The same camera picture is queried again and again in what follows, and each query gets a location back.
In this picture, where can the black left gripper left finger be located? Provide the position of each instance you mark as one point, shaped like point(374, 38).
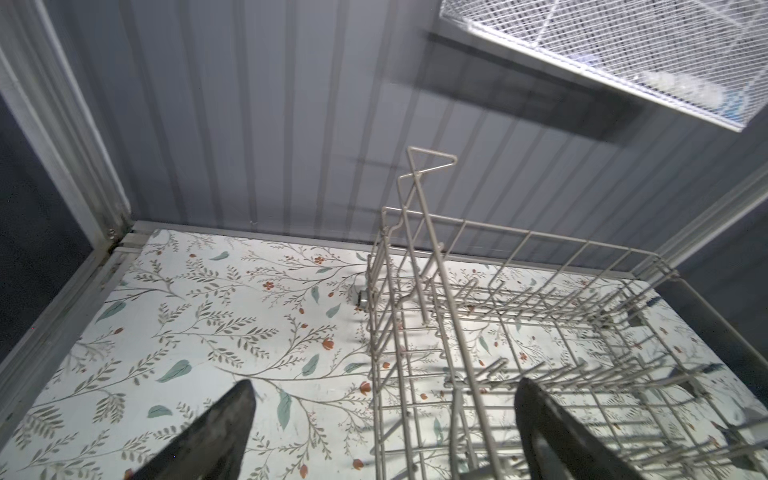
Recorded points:
point(213, 446)

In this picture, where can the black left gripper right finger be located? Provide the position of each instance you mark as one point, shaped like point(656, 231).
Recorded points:
point(556, 445)

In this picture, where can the grey wire dish rack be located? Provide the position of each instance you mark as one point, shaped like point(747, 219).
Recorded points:
point(460, 311)

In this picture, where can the white mesh wall basket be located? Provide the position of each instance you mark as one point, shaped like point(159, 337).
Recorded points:
point(707, 59)

